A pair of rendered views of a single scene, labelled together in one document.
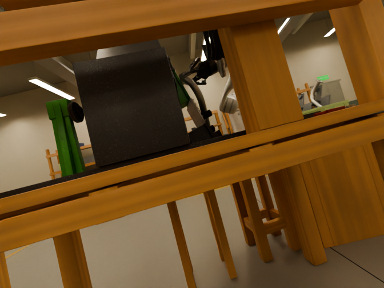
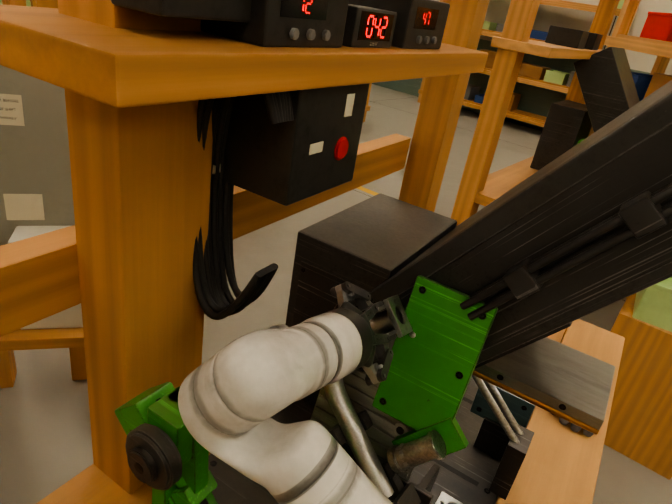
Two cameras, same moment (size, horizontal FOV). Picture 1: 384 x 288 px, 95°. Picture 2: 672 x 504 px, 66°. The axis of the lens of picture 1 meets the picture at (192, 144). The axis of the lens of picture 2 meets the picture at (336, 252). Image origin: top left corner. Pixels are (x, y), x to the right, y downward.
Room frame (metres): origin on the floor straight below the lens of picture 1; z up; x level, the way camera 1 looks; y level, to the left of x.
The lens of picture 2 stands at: (1.08, -0.59, 1.60)
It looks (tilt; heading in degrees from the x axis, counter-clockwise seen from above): 26 degrees down; 125
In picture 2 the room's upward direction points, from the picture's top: 10 degrees clockwise
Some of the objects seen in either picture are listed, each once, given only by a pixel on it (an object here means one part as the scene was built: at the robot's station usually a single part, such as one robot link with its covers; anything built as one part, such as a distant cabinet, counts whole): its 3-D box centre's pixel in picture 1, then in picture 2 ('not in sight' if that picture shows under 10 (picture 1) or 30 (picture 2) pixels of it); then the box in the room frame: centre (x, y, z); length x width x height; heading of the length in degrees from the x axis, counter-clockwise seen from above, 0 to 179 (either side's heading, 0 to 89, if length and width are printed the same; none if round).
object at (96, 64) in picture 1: (138, 111); (368, 303); (0.64, 0.16, 1.07); 0.30 x 0.18 x 0.34; 98
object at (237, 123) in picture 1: (237, 123); not in sight; (1.45, -0.41, 1.02); 0.09 x 0.09 x 0.17; 18
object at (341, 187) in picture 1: (314, 176); not in sight; (1.59, -0.97, 0.39); 0.68 x 0.52 x 0.79; 178
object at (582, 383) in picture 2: not in sight; (485, 344); (0.88, 0.17, 1.11); 0.39 x 0.16 x 0.03; 8
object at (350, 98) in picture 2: not in sight; (296, 129); (0.60, -0.06, 1.42); 0.17 x 0.12 x 0.15; 98
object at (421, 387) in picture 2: (177, 95); (439, 349); (0.87, 0.01, 1.17); 0.13 x 0.12 x 0.20; 98
